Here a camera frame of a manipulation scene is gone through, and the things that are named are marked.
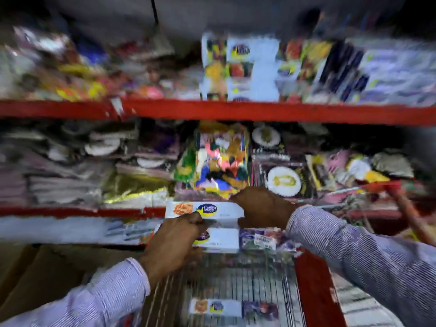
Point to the person's right hand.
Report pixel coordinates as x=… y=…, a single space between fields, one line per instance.
x=264 y=208

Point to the person's left hand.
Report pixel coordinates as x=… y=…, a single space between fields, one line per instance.
x=170 y=246

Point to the person's right fingers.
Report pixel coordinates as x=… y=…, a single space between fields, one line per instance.
x=243 y=204

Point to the person's left fingers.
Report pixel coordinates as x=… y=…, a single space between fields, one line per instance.
x=194 y=222

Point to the white printed box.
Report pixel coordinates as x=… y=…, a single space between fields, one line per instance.
x=218 y=210
x=219 y=239
x=224 y=308

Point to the person's left forearm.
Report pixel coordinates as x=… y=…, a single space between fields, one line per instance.
x=92 y=299

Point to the person's right forearm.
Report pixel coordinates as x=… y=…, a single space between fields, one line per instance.
x=368 y=262

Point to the colourful printed plastic packet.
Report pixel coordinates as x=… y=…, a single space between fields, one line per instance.
x=265 y=240

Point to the black packet with white plate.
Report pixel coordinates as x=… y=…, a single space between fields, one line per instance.
x=266 y=136
x=284 y=180

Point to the colourful foil decoration packet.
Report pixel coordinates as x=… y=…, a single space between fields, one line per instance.
x=221 y=160

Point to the gold foil packet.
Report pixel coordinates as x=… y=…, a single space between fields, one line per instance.
x=139 y=190

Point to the red metal shelf beam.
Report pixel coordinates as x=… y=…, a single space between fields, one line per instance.
x=78 y=211
x=238 y=111

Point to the heap of mixed decoration packets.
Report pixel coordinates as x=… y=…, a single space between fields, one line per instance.
x=361 y=170

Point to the stack of white printed boxes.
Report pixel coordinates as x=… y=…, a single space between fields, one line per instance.
x=245 y=68

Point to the stack of silver grey packets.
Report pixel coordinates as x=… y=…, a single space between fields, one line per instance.
x=61 y=170

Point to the brown cardboard box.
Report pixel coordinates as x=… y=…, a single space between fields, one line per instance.
x=44 y=275

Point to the pile of white purple packets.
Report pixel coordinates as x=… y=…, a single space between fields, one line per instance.
x=368 y=71

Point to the pile of colourful party packets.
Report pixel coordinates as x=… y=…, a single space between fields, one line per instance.
x=75 y=68

